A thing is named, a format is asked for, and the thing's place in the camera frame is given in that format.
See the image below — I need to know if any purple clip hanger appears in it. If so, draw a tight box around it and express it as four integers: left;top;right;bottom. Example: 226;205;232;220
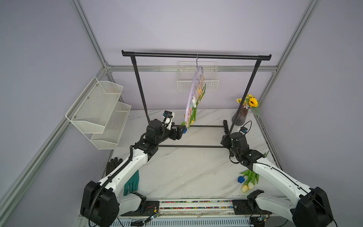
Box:
184;58;205;128

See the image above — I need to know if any black clothes rack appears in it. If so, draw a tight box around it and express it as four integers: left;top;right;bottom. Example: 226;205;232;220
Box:
122;51;272;159

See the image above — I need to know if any cream white tulip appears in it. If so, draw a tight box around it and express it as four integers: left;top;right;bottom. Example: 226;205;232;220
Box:
188;107;197;127

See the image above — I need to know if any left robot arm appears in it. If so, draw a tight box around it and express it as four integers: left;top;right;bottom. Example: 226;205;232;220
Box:
80;119;186;227

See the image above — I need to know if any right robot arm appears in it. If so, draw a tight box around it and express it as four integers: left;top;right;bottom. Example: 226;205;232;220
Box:
221;132;335;227

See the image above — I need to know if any sunflower bouquet in vase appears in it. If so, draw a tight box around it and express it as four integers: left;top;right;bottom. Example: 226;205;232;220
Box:
232;94;260;126

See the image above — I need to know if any cream tulip right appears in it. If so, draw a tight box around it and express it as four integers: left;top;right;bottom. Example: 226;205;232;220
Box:
241;170;260;193

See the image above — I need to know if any green work glove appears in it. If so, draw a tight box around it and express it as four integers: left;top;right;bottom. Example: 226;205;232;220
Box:
123;171;140;196

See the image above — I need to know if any black yellow work glove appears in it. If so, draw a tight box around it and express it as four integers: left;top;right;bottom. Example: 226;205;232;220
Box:
105;157;123;175

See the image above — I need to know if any white mesh tiered shelf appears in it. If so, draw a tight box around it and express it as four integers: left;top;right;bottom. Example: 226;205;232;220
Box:
65;77;131;150

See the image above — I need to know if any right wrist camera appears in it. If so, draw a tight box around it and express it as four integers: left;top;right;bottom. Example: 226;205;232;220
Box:
239;126;249;135

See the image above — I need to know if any white wire wall basket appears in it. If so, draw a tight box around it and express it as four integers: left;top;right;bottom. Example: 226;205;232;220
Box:
177;61;219;91

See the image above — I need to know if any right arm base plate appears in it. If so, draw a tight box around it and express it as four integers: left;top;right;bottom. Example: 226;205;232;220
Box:
232;189;271;215

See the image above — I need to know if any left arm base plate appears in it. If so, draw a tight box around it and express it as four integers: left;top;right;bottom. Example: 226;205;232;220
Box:
119;193;160;217

